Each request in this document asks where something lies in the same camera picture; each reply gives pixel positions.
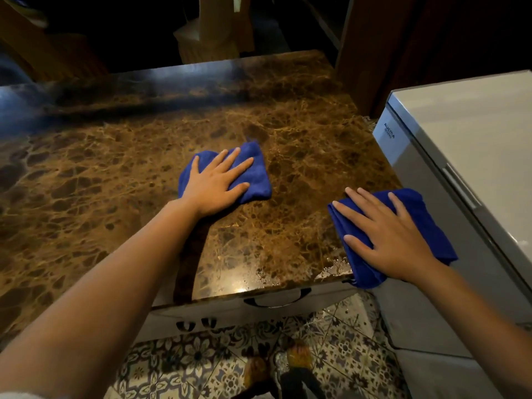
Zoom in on person's left forearm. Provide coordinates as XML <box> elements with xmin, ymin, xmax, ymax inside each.
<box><xmin>0</xmin><ymin>198</ymin><xmax>200</xmax><ymax>399</ymax></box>

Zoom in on white chest freezer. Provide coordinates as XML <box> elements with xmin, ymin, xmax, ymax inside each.
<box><xmin>371</xmin><ymin>70</ymin><xmax>532</xmax><ymax>399</ymax></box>

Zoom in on white cabinet drawer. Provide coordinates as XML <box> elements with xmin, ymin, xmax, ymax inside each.
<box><xmin>136</xmin><ymin>280</ymin><xmax>359</xmax><ymax>344</ymax></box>

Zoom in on brown left shoe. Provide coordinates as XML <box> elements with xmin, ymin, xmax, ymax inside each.
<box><xmin>243</xmin><ymin>356</ymin><xmax>272</xmax><ymax>389</ymax></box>

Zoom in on person's left hand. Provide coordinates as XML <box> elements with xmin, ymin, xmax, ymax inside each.
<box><xmin>180</xmin><ymin>147</ymin><xmax>254</xmax><ymax>217</ymax></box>

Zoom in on brown shoe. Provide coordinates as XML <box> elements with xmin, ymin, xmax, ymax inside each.
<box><xmin>286</xmin><ymin>342</ymin><xmax>315</xmax><ymax>371</ymax></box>
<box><xmin>243</xmin><ymin>356</ymin><xmax>272</xmax><ymax>389</ymax></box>

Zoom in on brown wooden furniture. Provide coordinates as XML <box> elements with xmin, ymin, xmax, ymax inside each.
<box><xmin>0</xmin><ymin>2</ymin><xmax>109</xmax><ymax>83</ymax></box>

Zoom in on dark wooden door panel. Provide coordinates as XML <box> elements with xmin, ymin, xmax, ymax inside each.
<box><xmin>334</xmin><ymin>0</ymin><xmax>532</xmax><ymax>119</ymax></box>

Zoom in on dark trousers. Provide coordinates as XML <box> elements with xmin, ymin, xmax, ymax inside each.
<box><xmin>231</xmin><ymin>367</ymin><xmax>330</xmax><ymax>399</ymax></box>

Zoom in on black curved drawer handle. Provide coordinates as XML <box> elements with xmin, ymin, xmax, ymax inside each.
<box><xmin>243</xmin><ymin>287</ymin><xmax>312</xmax><ymax>309</ymax></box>

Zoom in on person's right forearm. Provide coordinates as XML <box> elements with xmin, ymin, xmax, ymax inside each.
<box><xmin>409</xmin><ymin>261</ymin><xmax>532</xmax><ymax>399</ymax></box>

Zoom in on silver freezer lid handle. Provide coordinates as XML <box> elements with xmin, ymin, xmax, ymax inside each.
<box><xmin>441</xmin><ymin>163</ymin><xmax>481</xmax><ymax>211</ymax></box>

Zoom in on light wooden stump stool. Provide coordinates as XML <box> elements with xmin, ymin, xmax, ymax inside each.
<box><xmin>173</xmin><ymin>0</ymin><xmax>255</xmax><ymax>65</ymax></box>

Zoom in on person's right hand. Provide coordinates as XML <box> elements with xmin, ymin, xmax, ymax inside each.
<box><xmin>332</xmin><ymin>187</ymin><xmax>442</xmax><ymax>284</ymax></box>

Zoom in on brown right shoe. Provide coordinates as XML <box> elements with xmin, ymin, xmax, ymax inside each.
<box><xmin>286</xmin><ymin>342</ymin><xmax>315</xmax><ymax>371</ymax></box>

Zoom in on blue microfibre cloth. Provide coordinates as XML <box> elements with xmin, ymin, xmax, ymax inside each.
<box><xmin>178</xmin><ymin>140</ymin><xmax>273</xmax><ymax>205</ymax></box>
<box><xmin>328</xmin><ymin>188</ymin><xmax>459</xmax><ymax>290</ymax></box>

